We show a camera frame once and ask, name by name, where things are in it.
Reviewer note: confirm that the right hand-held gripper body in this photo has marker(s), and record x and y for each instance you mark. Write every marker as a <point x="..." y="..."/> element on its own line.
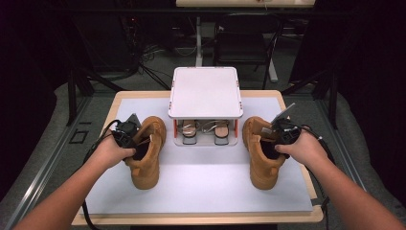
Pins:
<point x="287" y="132"/>

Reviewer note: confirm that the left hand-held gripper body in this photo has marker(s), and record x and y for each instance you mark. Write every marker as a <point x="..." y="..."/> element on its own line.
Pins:
<point x="126" y="134"/>

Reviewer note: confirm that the tan suede boot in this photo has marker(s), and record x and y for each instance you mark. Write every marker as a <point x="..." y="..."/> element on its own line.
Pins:
<point x="148" y="172"/>
<point x="263" y="174"/>

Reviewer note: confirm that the black heeled sandal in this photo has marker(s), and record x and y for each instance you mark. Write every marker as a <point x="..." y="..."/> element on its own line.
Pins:
<point x="189" y="131"/>
<point x="221" y="131"/>

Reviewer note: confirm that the white shoe rack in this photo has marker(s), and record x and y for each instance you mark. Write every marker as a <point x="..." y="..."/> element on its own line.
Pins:
<point x="206" y="92"/>

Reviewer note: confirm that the person's left hand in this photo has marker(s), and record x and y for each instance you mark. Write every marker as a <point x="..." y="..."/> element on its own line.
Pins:
<point x="110" y="151"/>

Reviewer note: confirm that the person's right hand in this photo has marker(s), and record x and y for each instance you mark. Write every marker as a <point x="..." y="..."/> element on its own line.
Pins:
<point x="306" y="148"/>

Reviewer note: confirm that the black metal stand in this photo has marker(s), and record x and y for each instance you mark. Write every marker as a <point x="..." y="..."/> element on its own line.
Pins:
<point x="333" y="102"/>
<point x="72" y="96"/>

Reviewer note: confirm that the white table mat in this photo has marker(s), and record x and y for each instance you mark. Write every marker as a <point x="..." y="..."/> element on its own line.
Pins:
<point x="201" y="185"/>

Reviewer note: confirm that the black folding chair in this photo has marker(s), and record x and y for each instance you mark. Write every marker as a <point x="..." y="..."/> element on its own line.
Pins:
<point x="242" y="44"/>

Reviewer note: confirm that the white desk leg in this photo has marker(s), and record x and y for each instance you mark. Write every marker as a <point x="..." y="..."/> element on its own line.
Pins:
<point x="198" y="41"/>

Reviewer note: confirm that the beige desk top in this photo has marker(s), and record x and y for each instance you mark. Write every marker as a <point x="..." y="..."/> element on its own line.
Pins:
<point x="242" y="3"/>

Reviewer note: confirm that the aluminium floor rail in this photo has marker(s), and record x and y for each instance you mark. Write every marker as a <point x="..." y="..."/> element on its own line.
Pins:
<point x="41" y="172"/>
<point x="351" y="159"/>

